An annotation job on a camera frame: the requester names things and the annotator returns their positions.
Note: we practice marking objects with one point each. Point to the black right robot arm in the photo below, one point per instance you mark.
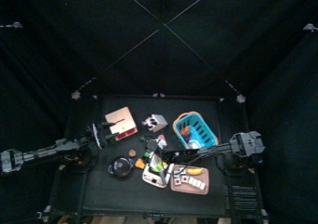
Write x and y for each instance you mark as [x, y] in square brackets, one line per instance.
[231, 145]

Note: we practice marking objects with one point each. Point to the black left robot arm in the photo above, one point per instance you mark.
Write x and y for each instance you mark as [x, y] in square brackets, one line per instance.
[45, 150]

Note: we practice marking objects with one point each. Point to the orange toy in basket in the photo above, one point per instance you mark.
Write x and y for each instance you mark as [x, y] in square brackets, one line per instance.
[184, 130]

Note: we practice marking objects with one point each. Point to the blue basket with orange rim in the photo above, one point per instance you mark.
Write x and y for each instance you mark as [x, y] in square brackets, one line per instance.
[193, 131]

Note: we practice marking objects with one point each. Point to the green toy lettuce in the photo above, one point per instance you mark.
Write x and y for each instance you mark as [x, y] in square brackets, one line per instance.
[156, 165]

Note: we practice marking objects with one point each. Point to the pink toy block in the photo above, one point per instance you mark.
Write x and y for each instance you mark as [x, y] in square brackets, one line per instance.
[161, 140]

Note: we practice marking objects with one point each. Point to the pink and white box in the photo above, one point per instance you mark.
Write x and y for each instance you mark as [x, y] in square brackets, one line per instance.
[120, 123]

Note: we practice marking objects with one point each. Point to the small dark green toy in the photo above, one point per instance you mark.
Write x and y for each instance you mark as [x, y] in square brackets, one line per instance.
[143, 138]

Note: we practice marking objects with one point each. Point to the green toy vegetable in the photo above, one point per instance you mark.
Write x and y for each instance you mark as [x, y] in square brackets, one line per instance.
[145, 155]

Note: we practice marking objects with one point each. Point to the white toy scale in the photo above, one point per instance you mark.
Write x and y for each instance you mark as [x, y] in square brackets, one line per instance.
[152, 175]

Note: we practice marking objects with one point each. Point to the brown toy egg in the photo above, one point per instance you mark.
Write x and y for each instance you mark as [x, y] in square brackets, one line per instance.
[132, 153]

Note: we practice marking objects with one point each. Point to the white toy sushi piece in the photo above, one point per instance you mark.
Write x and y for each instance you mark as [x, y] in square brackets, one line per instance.
[201, 186]
[184, 178]
[196, 183]
[191, 181]
[176, 172]
[176, 181]

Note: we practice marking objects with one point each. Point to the orange toy wedge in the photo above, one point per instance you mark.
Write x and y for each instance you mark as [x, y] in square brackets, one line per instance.
[139, 163]

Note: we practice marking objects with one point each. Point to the orange toy bread roll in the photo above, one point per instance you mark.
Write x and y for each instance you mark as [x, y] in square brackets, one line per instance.
[193, 171]

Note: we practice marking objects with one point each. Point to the cow print milk carton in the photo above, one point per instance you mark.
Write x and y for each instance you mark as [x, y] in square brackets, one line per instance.
[155, 122]

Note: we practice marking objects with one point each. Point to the black toy pot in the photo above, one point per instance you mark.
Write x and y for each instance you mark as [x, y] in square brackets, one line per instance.
[120, 166]

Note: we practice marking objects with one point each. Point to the pink tray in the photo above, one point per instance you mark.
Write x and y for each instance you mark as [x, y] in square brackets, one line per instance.
[191, 184]

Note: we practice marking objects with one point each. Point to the white text label sticker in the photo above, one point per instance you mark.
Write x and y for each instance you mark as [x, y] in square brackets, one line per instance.
[243, 197]

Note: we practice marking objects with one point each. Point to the metal frame bracket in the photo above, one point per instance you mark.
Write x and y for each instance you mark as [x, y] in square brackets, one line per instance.
[75, 94]
[156, 94]
[308, 27]
[240, 98]

